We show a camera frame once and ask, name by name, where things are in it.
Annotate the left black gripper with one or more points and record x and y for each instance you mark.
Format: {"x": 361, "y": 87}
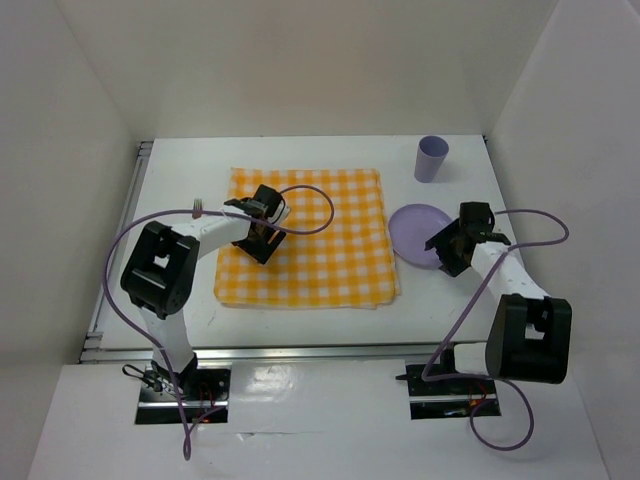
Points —
{"x": 260, "y": 252}

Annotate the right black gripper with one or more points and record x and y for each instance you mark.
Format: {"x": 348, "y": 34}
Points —
{"x": 451, "y": 265}

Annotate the lilac plastic plate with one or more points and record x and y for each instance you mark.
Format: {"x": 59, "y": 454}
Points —
{"x": 410, "y": 227}

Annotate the copper fork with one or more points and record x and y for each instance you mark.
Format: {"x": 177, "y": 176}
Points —
{"x": 197, "y": 208}

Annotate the yellow checkered cloth napkin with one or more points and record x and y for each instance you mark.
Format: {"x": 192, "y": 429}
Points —
{"x": 338, "y": 252}

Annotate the lilac plastic cup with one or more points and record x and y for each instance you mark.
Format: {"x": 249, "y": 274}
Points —
{"x": 431, "y": 152}

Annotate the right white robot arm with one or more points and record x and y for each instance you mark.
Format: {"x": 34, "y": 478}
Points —
{"x": 529, "y": 338}

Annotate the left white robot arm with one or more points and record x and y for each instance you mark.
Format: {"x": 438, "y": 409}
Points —
{"x": 160, "y": 272}

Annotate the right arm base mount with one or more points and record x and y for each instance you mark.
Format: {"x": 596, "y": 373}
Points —
{"x": 448, "y": 399}

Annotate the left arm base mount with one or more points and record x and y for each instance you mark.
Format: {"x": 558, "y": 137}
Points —
{"x": 205, "y": 399}

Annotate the aluminium table frame rail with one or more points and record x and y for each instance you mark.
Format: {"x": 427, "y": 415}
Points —
{"x": 171, "y": 173}

